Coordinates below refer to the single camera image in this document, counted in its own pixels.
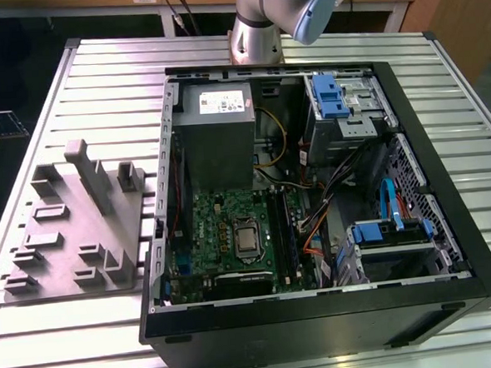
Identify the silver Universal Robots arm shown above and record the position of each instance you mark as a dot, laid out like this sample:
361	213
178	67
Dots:
257	37

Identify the CPU socket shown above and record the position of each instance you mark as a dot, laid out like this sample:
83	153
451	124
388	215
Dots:
247	219

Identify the grey power supply unit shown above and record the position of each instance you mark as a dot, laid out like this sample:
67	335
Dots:
214	152

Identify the silver CPU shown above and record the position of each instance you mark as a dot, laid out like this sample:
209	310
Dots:
248	239

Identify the green motherboard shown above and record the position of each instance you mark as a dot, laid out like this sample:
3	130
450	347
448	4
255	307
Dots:
211	236

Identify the black graphics card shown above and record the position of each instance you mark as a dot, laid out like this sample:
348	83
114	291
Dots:
243	284

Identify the blue plastic drive carrier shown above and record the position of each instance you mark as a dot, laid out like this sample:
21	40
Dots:
330	99

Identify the metal drive cage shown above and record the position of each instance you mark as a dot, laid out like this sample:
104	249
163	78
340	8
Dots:
362	122

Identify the hard disk in blue carrier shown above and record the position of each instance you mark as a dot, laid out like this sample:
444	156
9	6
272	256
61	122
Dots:
369	232

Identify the metal disk bay cage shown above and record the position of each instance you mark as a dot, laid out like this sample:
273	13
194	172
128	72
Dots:
354	265

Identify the black open PC case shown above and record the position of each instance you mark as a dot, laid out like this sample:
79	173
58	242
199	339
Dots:
321	329

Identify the grey plastic part rack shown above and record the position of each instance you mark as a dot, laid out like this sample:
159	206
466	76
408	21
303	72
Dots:
77	227

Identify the wooden cabinet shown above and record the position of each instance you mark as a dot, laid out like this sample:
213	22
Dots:
460	12

